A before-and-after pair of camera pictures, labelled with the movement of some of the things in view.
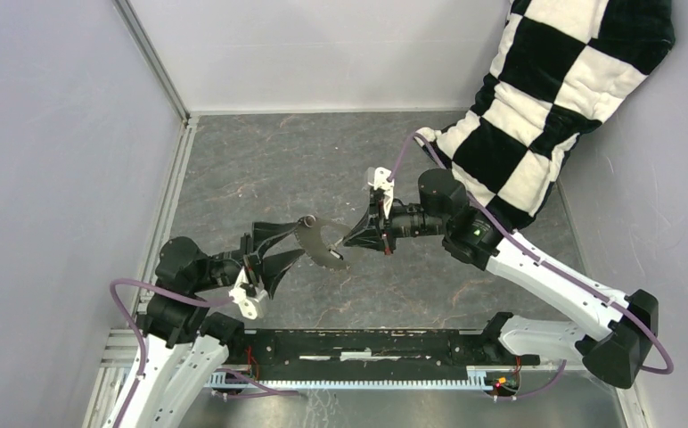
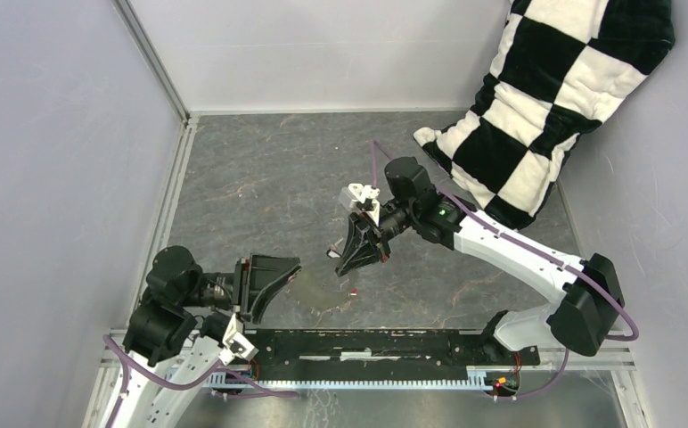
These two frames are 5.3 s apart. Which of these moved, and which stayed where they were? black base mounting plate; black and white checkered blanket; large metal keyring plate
Moved: large metal keyring plate
Stayed: black base mounting plate; black and white checkered blanket
